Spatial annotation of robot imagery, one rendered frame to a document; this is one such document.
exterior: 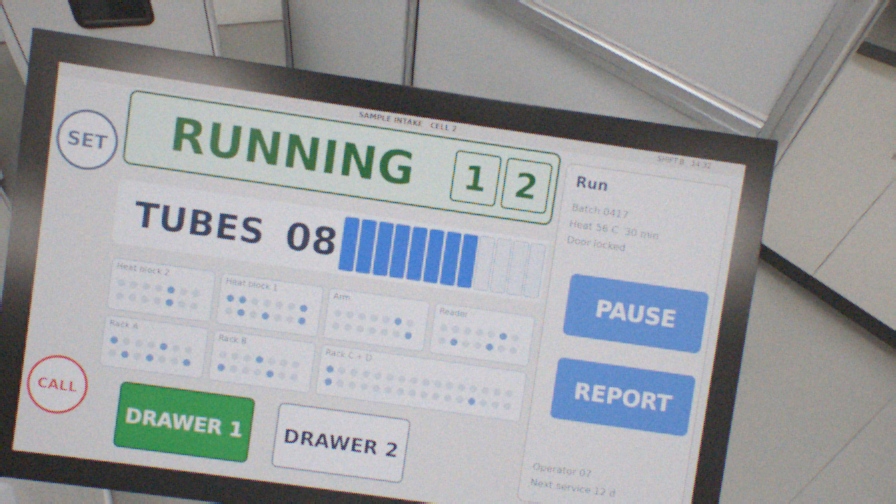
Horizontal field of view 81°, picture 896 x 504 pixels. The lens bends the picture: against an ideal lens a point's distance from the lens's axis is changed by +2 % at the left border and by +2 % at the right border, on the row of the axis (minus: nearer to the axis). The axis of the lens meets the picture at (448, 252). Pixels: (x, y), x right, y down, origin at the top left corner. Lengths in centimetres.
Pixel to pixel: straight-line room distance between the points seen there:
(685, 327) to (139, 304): 38
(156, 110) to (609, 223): 32
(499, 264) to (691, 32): 67
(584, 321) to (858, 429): 183
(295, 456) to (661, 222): 31
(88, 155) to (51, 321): 12
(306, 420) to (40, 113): 28
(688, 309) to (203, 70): 38
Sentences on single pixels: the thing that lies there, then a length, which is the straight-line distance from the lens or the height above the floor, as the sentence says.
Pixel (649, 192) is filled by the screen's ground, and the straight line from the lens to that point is 39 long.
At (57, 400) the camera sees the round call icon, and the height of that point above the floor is 101.
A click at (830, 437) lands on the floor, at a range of 208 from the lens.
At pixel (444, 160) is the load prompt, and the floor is 116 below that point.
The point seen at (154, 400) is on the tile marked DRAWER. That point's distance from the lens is 43.
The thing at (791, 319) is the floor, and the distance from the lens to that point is 239.
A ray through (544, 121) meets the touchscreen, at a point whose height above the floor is 119.
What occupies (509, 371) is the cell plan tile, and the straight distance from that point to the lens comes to 38.
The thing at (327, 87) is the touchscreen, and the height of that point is 119.
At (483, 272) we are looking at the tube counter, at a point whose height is 111.
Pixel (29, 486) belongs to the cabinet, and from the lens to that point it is 100.
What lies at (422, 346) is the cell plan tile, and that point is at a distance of 37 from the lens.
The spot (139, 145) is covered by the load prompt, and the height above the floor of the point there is 115.
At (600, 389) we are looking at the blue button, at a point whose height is 105.
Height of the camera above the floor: 136
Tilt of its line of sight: 42 degrees down
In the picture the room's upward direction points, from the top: 9 degrees clockwise
